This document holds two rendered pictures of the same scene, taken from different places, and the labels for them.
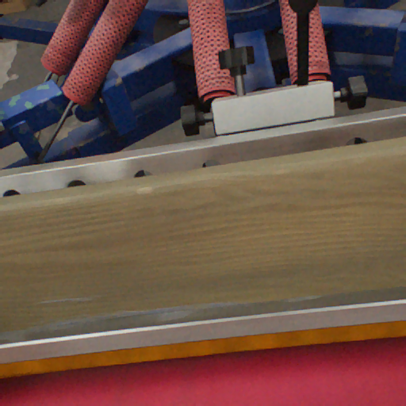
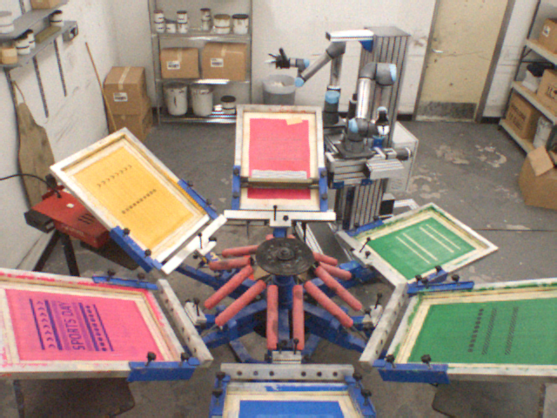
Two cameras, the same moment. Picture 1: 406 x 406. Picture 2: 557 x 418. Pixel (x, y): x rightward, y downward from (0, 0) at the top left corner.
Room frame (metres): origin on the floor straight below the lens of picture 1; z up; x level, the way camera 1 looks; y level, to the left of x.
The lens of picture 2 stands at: (2.72, -0.63, 2.93)
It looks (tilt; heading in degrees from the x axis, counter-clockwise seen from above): 34 degrees down; 168
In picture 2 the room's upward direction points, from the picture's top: 2 degrees clockwise
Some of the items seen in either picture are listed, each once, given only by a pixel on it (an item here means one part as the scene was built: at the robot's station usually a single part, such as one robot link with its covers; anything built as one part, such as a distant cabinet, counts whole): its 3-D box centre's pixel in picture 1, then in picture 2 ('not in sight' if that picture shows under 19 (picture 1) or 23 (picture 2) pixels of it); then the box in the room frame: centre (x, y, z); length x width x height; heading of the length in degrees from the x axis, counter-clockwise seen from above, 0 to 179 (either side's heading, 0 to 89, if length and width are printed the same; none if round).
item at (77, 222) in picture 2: not in sight; (89, 209); (-0.02, -1.27, 1.06); 0.61 x 0.46 x 0.12; 51
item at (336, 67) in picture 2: not in sight; (335, 70); (-0.89, 0.57, 1.63); 0.15 x 0.12 x 0.55; 159
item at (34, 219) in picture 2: not in sight; (39, 218); (0.04, -1.57, 1.06); 0.24 x 0.12 x 0.09; 51
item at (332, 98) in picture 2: not in sight; (332, 100); (-0.77, 0.53, 1.42); 0.13 x 0.12 x 0.14; 159
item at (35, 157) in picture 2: not in sight; (31, 142); (-1.02, -1.84, 1.06); 0.53 x 0.07 x 1.05; 171
